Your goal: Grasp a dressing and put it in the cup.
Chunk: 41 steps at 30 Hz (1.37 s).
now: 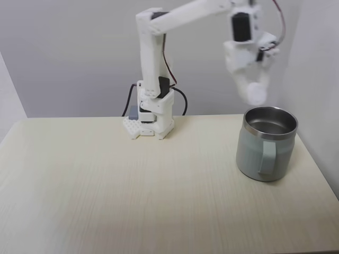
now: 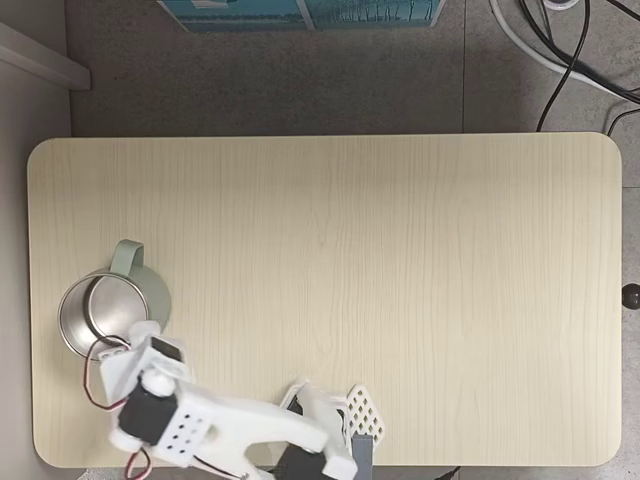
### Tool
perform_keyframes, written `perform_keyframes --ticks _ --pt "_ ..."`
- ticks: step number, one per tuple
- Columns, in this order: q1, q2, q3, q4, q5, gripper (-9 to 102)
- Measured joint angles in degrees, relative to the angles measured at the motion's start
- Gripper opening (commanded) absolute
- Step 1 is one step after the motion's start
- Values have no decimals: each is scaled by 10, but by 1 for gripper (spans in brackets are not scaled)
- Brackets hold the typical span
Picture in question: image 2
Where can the grey clamp block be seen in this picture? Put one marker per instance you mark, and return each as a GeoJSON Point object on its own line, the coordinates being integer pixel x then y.
{"type": "Point", "coordinates": [362, 457]}

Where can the black round table knob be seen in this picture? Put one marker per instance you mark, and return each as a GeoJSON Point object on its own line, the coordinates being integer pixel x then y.
{"type": "Point", "coordinates": [631, 296]}

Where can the white perforated base plate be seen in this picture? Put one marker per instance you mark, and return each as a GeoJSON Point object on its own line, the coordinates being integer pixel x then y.
{"type": "Point", "coordinates": [367, 407]}

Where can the blue printed box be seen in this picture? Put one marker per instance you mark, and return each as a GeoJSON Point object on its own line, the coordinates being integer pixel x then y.
{"type": "Point", "coordinates": [235, 15]}
{"type": "Point", "coordinates": [370, 14]}

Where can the white board ledge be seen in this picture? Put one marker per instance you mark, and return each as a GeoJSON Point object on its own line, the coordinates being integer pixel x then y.
{"type": "Point", "coordinates": [45, 55]}

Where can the grey-green steel mug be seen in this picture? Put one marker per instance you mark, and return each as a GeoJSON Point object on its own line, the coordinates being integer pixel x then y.
{"type": "Point", "coordinates": [117, 305]}

